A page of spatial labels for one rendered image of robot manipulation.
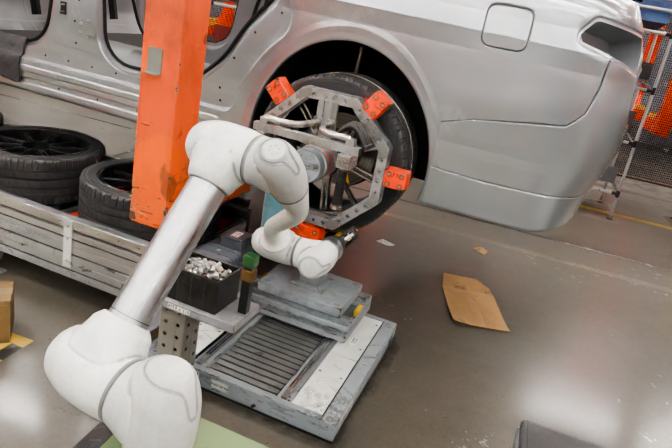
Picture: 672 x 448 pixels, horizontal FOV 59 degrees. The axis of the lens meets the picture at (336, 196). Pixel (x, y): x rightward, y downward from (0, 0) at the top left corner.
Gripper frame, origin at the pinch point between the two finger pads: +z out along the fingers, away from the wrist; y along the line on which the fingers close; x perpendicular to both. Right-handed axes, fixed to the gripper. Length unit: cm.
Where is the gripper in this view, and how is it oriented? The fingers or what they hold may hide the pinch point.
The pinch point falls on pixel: (351, 232)
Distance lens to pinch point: 225.1
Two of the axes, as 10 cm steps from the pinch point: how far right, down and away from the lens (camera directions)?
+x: -5.2, -8.5, 0.0
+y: 7.7, -4.8, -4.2
